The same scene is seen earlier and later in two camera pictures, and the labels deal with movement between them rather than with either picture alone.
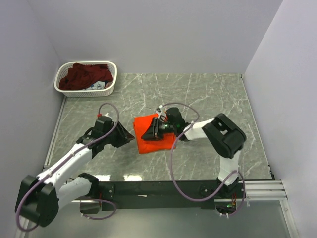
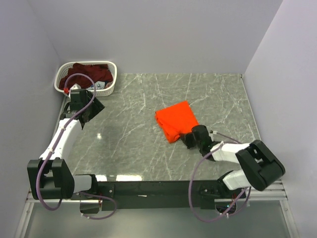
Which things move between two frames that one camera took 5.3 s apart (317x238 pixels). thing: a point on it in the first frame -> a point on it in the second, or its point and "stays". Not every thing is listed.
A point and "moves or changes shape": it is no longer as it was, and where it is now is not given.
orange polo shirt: [141, 124] moves or changes shape
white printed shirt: [99, 85] stays
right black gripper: [153, 133] -> [186, 138]
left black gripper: [124, 136] -> [97, 108]
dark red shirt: [80, 77] stays
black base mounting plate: [164, 194] stays
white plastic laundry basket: [86, 79] stays
